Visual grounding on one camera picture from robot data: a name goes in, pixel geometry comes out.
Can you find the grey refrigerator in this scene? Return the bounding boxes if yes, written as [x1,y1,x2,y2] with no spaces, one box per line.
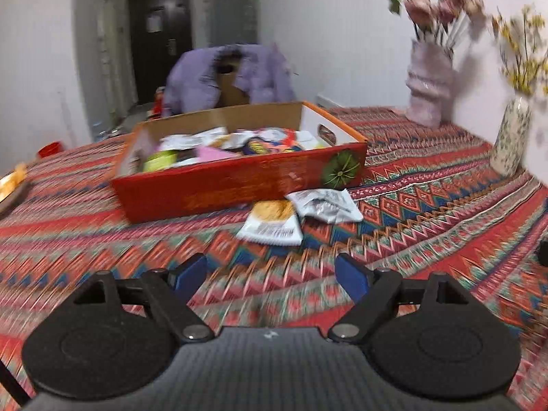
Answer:
[207,0,258,47]

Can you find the red bag on floor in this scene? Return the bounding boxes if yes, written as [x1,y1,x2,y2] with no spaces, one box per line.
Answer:
[148,86,165,119]

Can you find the pink snack packet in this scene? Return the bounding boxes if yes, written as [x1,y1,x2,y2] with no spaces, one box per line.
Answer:
[195,146,240,163]

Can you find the blue red chip bag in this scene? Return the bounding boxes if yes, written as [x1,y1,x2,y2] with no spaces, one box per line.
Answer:
[241,136,305,156]

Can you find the orange cardboard box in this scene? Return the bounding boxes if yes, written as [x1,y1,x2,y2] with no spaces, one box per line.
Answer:
[110,101,368,224]

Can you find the white speckled vase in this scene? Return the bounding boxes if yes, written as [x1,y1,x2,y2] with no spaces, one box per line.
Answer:
[489,95,531,176]

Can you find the pink ribbed vase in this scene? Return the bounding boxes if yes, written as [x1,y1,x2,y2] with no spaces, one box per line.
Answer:
[406,40,454,128]

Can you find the brown chair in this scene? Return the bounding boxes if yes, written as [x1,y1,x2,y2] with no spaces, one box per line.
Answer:
[215,59,250,108]

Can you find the dark entrance door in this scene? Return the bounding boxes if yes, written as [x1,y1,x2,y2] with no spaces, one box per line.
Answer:
[127,0,193,105]

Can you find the colourful patterned tablecloth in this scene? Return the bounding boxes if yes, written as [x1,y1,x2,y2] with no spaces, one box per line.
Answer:
[1,108,547,410]

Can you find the pink dried roses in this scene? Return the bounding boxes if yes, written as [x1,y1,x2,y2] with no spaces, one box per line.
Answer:
[387,0,488,54]

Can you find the yellow dried flowers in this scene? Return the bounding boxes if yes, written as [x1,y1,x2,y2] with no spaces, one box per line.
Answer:
[491,5,547,97]

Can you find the white grey crumpled packet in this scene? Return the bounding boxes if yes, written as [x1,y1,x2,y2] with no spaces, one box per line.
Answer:
[285,188,363,225]

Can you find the plate of orange peels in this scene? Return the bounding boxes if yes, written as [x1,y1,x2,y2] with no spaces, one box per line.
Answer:
[0,162,30,215]

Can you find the red bucket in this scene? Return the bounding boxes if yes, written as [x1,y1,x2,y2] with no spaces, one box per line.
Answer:
[37,141,65,159]

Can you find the golden cracker packet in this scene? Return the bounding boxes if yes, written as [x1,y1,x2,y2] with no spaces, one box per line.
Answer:
[236,200,303,246]

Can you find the white snack packet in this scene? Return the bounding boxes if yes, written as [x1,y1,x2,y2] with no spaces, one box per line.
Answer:
[157,127,228,151]

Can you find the purple puffer jacket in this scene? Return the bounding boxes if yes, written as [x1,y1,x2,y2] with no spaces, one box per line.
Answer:
[163,45,295,117]

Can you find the yellow green snack packet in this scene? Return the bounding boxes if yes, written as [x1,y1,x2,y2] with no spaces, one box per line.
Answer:
[142,150,178,173]

